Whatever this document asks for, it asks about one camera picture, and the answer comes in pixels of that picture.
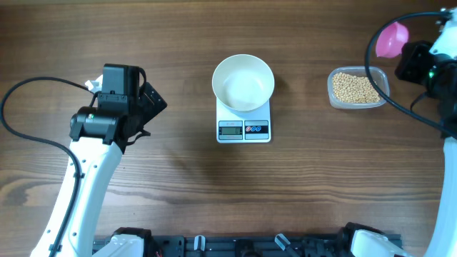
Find clear plastic container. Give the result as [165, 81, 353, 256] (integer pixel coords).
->
[327, 66, 386, 109]

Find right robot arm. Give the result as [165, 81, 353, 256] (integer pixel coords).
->
[395, 41, 456, 256]

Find pink plastic scoop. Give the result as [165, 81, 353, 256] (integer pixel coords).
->
[375, 22, 409, 59]

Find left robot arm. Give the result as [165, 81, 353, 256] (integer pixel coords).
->
[31, 64, 167, 256]

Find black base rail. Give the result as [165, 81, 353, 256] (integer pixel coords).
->
[154, 234, 348, 257]

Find white bowl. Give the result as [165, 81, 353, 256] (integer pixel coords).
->
[211, 54, 275, 112]

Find white digital kitchen scale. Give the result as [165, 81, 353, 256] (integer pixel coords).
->
[216, 100, 272, 143]

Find pile of soybeans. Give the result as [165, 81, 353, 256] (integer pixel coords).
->
[332, 72, 381, 104]

